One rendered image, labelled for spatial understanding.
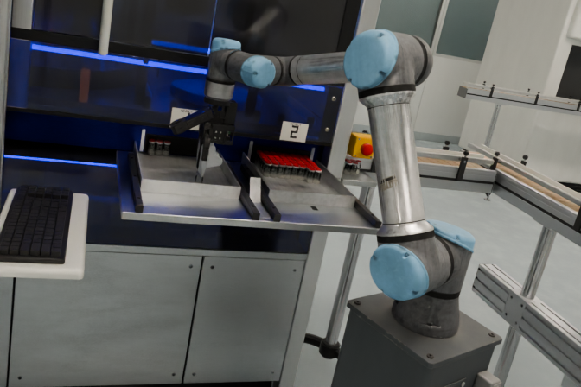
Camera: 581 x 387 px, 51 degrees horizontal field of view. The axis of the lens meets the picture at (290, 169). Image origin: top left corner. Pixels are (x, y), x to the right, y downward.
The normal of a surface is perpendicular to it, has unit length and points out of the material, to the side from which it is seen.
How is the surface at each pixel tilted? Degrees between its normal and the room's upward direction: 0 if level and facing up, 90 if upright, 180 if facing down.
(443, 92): 90
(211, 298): 90
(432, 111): 90
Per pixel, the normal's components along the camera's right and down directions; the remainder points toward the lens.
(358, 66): -0.68, -0.05
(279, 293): 0.29, 0.33
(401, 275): -0.65, 0.22
